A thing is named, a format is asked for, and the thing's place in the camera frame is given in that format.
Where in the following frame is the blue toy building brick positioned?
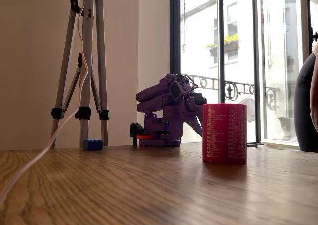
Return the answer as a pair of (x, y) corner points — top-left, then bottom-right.
(83, 139), (103, 151)

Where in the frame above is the person's bare forearm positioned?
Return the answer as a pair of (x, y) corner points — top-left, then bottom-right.
(309, 41), (318, 133)

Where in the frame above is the red cup with white print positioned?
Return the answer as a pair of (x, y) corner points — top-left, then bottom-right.
(201, 103), (247, 165)

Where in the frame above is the black ornate balcony railing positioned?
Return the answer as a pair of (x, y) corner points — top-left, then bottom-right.
(181, 73), (281, 111)

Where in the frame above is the white hanging plant pot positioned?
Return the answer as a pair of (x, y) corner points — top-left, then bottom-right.
(238, 97), (256, 123)

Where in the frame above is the black orange table clamp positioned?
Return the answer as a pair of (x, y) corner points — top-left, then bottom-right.
(129, 122), (152, 146)

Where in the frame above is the flower box with yellow flowers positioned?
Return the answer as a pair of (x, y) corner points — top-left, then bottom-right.
(206, 33), (240, 58)

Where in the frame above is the person in black clothes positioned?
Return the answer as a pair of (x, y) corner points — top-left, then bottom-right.
(293, 51), (318, 153)

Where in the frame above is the white red servo cable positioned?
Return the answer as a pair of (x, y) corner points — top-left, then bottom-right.
(180, 73), (199, 103)

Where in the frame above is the black window frame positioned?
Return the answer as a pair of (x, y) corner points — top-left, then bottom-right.
(170, 0), (318, 148)

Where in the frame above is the window blind cord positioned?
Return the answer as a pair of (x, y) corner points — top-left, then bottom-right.
(182, 0), (187, 53)

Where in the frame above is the grey camera tripod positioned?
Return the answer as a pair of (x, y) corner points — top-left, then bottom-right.
(50, 0), (110, 149)

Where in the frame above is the long white cable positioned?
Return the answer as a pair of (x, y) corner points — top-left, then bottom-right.
(0, 0), (89, 207)

